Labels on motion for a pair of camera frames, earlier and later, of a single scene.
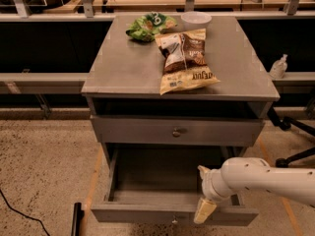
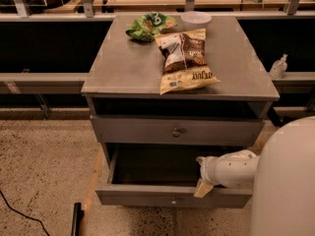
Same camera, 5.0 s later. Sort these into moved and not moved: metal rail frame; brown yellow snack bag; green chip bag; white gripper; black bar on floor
Moved: white gripper
Not moved: black bar on floor; metal rail frame; green chip bag; brown yellow snack bag
